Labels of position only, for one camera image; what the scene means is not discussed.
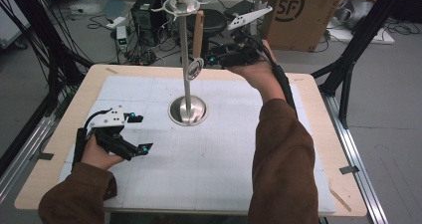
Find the brown cardboard box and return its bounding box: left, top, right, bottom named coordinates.
left=260, top=0, right=353, bottom=53

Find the grey tape piece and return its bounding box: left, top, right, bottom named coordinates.
left=338, top=165, right=360, bottom=175

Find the white device with green light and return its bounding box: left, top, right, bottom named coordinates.
left=115, top=25, right=129, bottom=53

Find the small metal wooden-handled ladle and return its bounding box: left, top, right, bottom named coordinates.
left=184, top=9, right=206, bottom=83

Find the thin wooden stick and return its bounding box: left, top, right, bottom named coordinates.
left=328, top=186, right=352, bottom=213

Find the white flat board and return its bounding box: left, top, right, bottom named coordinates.
left=325, top=19, right=396, bottom=46

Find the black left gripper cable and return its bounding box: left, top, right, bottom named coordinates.
left=84, top=108, right=114, bottom=129

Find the person's left hand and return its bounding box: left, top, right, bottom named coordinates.
left=81, top=133, right=125, bottom=171

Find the black flat box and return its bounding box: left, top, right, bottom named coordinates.
left=223, top=0, right=256, bottom=21

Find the black metal frame with cables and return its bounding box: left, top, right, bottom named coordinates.
left=0, top=0, right=96, bottom=118

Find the black round stool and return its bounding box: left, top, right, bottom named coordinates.
left=184, top=8, right=230, bottom=69

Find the person's right hand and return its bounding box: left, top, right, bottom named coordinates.
left=226, top=39, right=287, bottom=105

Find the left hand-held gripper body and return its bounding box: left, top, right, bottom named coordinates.
left=85, top=105, right=141, bottom=161

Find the black left wrist strap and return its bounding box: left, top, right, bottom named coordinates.
left=72, top=126, right=89, bottom=170

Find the silver round appliance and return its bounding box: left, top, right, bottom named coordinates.
left=332, top=0, right=375, bottom=31

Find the white power strip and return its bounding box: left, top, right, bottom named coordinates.
left=105, top=15, right=127, bottom=31

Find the black computer tower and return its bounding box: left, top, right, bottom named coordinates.
left=130, top=0, right=167, bottom=48

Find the white grid mat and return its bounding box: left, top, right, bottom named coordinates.
left=57, top=75, right=336, bottom=215

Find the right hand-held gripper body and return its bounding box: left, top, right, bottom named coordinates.
left=218, top=5, right=274, bottom=69

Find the aluminium rail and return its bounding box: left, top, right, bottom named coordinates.
left=318, top=92, right=390, bottom=224
left=0, top=94, right=66, bottom=203

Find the metal rack stand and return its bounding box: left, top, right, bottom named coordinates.
left=154, top=0, right=211, bottom=127

